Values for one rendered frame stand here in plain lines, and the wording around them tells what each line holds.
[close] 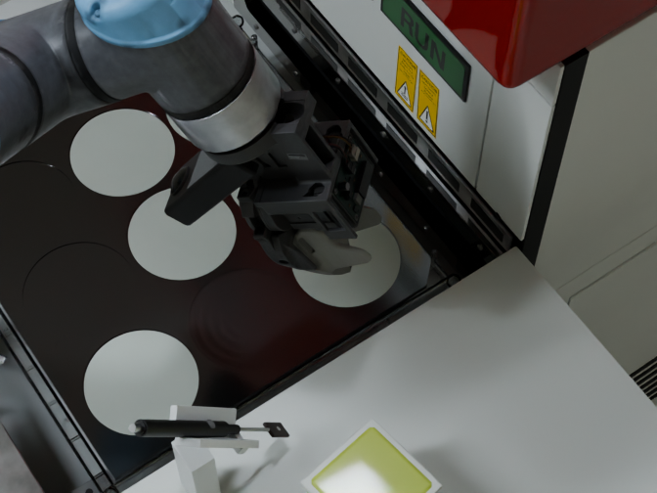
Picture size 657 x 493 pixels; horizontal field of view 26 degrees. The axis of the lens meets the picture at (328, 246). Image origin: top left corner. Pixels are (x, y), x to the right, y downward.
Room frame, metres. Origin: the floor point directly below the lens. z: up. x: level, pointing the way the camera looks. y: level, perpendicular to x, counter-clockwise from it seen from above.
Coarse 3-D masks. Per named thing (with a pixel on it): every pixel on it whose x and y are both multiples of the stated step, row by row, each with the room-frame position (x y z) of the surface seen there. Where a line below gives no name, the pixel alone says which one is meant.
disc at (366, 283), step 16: (352, 240) 0.66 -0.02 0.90; (368, 240) 0.66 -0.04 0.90; (384, 240) 0.66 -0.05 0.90; (384, 256) 0.64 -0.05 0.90; (400, 256) 0.64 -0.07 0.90; (304, 272) 0.62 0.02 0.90; (352, 272) 0.62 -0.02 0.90; (368, 272) 0.62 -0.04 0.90; (384, 272) 0.62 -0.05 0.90; (304, 288) 0.61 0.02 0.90; (320, 288) 0.61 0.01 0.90; (336, 288) 0.61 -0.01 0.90; (352, 288) 0.61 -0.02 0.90; (368, 288) 0.61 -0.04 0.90; (384, 288) 0.61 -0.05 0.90; (336, 304) 0.59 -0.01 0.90; (352, 304) 0.59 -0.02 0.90
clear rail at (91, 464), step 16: (0, 320) 0.57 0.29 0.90; (0, 336) 0.56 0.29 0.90; (16, 336) 0.56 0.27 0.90; (16, 352) 0.54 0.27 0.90; (32, 368) 0.53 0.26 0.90; (32, 384) 0.51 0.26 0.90; (48, 384) 0.51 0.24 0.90; (48, 400) 0.50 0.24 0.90; (64, 416) 0.48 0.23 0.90; (64, 432) 0.47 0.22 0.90; (80, 432) 0.47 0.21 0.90; (80, 448) 0.45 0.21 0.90; (96, 464) 0.44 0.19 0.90; (96, 480) 0.42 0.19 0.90
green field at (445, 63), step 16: (384, 0) 0.78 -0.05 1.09; (400, 0) 0.76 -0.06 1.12; (400, 16) 0.76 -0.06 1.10; (416, 16) 0.74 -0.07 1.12; (416, 32) 0.74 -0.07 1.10; (432, 32) 0.72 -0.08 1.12; (432, 48) 0.72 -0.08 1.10; (432, 64) 0.72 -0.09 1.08; (448, 64) 0.70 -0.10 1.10; (448, 80) 0.70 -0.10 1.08
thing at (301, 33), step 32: (256, 0) 0.96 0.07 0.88; (288, 0) 0.90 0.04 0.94; (256, 32) 0.94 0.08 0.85; (288, 64) 0.89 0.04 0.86; (320, 64) 0.84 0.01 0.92; (320, 96) 0.84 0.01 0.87; (352, 96) 0.80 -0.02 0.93; (384, 128) 0.75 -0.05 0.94; (384, 160) 0.76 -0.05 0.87; (416, 160) 0.72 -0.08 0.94; (416, 192) 0.73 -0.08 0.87; (448, 192) 0.68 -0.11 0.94; (416, 224) 0.70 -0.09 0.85; (448, 224) 0.69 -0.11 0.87; (480, 224) 0.65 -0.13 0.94; (448, 256) 0.66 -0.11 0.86
